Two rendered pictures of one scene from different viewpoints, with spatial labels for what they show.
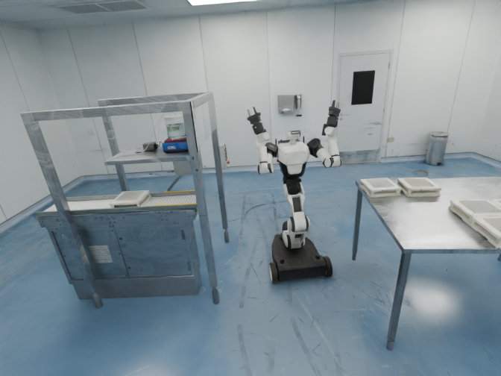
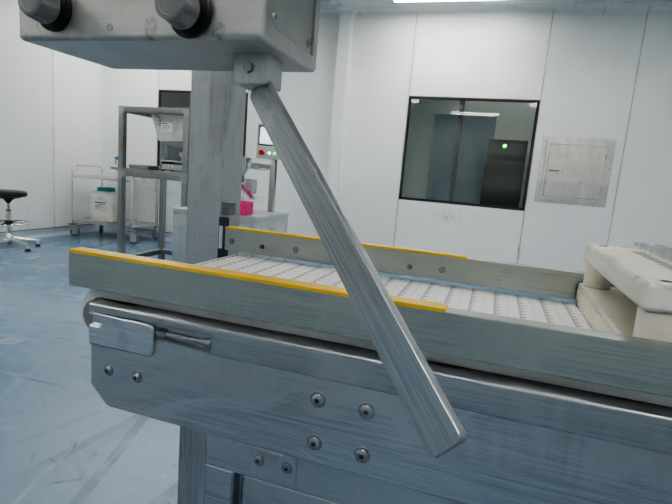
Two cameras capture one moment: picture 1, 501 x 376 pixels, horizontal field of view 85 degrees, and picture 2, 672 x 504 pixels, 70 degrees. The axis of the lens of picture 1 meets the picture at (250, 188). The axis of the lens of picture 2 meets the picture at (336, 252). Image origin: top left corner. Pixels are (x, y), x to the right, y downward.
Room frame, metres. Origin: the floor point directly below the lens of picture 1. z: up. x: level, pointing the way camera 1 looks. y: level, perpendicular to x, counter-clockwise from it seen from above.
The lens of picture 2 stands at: (2.58, 0.76, 1.07)
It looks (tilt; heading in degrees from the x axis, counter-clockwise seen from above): 9 degrees down; 195
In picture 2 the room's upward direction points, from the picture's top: 5 degrees clockwise
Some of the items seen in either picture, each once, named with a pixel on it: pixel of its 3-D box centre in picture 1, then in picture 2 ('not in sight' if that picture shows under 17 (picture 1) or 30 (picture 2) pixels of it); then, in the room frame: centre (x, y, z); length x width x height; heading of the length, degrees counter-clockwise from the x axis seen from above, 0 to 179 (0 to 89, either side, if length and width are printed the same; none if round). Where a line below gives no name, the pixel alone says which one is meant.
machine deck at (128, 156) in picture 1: (156, 154); not in sight; (2.08, 0.72, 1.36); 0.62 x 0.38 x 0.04; 87
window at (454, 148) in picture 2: not in sight; (465, 152); (-3.04, 0.67, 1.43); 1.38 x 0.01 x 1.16; 88
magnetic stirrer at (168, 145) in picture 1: (179, 143); not in sight; (2.12, 0.53, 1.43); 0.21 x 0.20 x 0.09; 177
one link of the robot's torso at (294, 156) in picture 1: (291, 157); not in sight; (2.46, -0.40, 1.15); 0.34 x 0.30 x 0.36; 94
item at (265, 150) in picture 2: not in sight; (271, 168); (-0.67, -0.62, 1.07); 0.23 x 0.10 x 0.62; 88
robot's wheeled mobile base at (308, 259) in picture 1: (294, 247); not in sight; (2.38, -0.41, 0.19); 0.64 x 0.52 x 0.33; 4
